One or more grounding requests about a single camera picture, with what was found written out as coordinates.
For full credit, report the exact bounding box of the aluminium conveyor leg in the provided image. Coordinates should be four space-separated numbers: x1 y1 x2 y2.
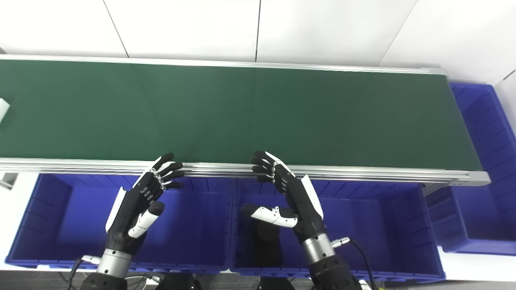
0 172 20 191

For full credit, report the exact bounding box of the blue plastic bin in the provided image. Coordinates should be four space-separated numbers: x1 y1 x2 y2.
228 177 446 282
423 83 516 256
5 173 234 274

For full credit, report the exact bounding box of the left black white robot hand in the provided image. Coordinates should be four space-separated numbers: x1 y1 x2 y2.
106 152 185 255

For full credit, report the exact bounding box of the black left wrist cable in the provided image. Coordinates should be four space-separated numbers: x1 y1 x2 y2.
67 255 101 290

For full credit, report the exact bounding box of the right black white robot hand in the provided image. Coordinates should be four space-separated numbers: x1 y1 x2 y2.
241 151 328 244

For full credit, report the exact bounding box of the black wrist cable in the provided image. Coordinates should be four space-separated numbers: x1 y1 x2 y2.
67 255 101 290
331 237 379 290

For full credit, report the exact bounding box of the green conveyor belt aluminium frame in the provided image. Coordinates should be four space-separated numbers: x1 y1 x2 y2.
0 54 491 186

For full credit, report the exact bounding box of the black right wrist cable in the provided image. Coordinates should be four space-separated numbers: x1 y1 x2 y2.
331 237 379 290

